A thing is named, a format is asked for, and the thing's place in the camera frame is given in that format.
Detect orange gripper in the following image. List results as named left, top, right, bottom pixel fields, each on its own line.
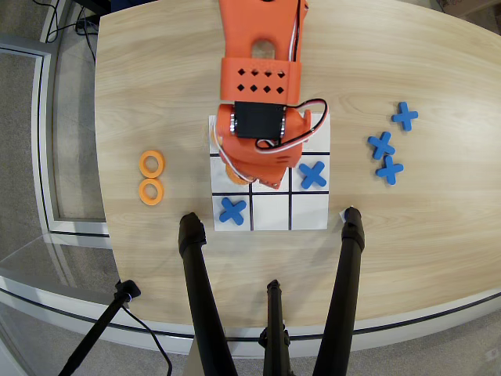
left=218, top=136, right=302, bottom=190

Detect brown cardboard box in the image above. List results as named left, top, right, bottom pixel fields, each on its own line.
left=438, top=0, right=501, bottom=20

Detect white tic-tac-toe board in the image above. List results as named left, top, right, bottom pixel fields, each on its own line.
left=208, top=113, right=332, bottom=232

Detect blue foam cross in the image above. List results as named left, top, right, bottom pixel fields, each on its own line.
left=298, top=161, right=328, bottom=189
left=218, top=197, right=248, bottom=227
left=367, top=131, right=396, bottom=161
left=391, top=101, right=420, bottom=132
left=375, top=155, right=405, bottom=186

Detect short black tripod leg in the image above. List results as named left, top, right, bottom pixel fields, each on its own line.
left=258, top=279, right=293, bottom=376

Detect thin black stand pole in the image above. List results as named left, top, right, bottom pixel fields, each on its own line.
left=57, top=280, right=142, bottom=376

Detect dark furniture base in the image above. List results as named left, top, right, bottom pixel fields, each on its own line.
left=72, top=0, right=157, bottom=19

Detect black stand cable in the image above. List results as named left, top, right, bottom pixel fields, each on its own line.
left=121, top=303, right=173, bottom=376

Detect grey metal floor frame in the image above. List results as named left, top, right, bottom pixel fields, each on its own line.
left=0, top=33, right=113, bottom=240

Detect black floor cables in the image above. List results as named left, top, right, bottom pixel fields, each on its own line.
left=38, top=0, right=99, bottom=62

